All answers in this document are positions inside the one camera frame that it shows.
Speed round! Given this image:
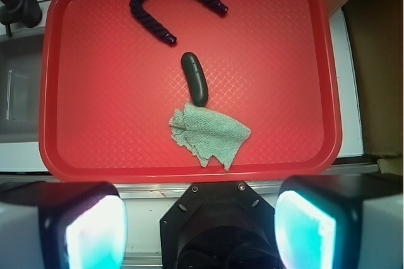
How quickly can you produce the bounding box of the black faucet handle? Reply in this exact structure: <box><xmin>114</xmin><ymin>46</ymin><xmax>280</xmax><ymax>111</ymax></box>
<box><xmin>1</xmin><ymin>0</ymin><xmax>42</xmax><ymax>37</ymax></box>

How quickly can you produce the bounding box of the red plastic tray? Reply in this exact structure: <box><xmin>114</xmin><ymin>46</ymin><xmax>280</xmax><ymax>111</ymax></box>
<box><xmin>39</xmin><ymin>0</ymin><xmax>342</xmax><ymax>183</ymax></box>

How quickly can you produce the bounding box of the light blue woven cloth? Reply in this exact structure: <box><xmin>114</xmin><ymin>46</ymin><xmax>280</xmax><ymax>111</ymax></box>
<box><xmin>169</xmin><ymin>102</ymin><xmax>251</xmax><ymax>171</ymax></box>

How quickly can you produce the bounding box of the stainless steel sink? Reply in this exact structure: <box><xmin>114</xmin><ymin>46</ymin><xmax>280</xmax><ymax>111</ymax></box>
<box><xmin>1</xmin><ymin>27</ymin><xmax>45</xmax><ymax>143</ymax></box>

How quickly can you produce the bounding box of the dark green toy cucumber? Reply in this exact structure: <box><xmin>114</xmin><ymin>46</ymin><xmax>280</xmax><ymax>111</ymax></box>
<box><xmin>181</xmin><ymin>52</ymin><xmax>208</xmax><ymax>107</ymax></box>

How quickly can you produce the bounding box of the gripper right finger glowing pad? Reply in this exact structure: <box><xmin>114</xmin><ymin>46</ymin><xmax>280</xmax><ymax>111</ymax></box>
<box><xmin>274</xmin><ymin>174</ymin><xmax>403</xmax><ymax>268</ymax></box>

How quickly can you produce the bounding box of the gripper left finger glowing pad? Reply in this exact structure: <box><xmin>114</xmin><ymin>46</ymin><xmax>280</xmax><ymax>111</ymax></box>
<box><xmin>1</xmin><ymin>181</ymin><xmax>128</xmax><ymax>268</ymax></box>

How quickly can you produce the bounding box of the brown cardboard box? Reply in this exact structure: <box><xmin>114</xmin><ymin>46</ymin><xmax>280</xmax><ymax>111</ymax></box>
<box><xmin>342</xmin><ymin>0</ymin><xmax>403</xmax><ymax>157</ymax></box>

